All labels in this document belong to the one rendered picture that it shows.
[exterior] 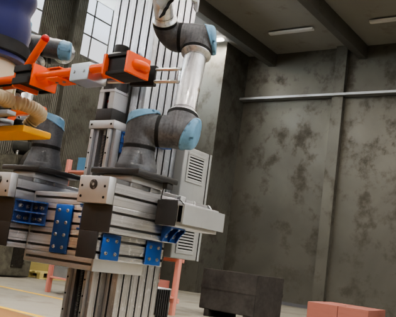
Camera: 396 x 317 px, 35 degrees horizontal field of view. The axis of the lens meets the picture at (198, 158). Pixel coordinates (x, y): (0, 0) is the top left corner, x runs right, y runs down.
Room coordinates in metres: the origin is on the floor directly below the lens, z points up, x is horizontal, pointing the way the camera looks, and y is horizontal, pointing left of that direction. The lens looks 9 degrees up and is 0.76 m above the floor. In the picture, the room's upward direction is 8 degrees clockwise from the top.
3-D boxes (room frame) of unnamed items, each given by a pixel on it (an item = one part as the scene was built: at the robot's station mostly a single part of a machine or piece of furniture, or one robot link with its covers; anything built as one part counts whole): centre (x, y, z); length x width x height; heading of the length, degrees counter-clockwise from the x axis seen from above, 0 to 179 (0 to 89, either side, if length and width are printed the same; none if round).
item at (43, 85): (1.62, 0.46, 1.18); 0.10 x 0.08 x 0.06; 141
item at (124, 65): (1.39, 0.19, 1.18); 0.08 x 0.07 x 0.05; 51
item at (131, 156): (2.19, 0.21, 1.09); 0.15 x 0.15 x 0.10
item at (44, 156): (2.48, 0.62, 1.09); 0.15 x 0.15 x 0.10
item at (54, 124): (2.48, 0.62, 1.20); 0.13 x 0.12 x 0.14; 98
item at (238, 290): (9.53, -0.92, 0.35); 1.02 x 0.83 x 0.69; 55
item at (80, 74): (1.48, 0.30, 1.17); 0.07 x 0.07 x 0.04; 51
